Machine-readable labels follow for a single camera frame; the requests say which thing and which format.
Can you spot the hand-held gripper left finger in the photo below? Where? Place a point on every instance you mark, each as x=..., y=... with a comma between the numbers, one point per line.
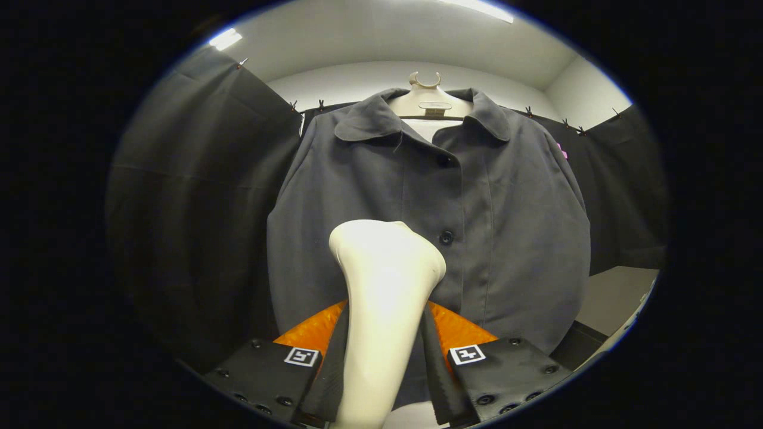
x=334, y=381

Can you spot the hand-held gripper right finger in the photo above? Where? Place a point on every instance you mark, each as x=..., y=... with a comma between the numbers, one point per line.
x=438, y=375

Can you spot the dark grey button shirt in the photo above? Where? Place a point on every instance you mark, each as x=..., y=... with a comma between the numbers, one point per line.
x=506, y=238

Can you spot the beige garment hanger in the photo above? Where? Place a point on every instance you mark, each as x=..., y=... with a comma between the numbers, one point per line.
x=429, y=98

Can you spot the grey drawer cabinet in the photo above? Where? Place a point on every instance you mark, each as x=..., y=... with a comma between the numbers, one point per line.
x=614, y=298

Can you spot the white ironing board pad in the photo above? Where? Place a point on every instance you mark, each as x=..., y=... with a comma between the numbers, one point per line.
x=426, y=128

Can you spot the row of backdrop clips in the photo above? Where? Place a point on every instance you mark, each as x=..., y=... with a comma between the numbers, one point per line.
x=321, y=106

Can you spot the small ceiling light panel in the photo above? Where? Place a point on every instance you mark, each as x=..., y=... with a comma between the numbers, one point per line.
x=225, y=39

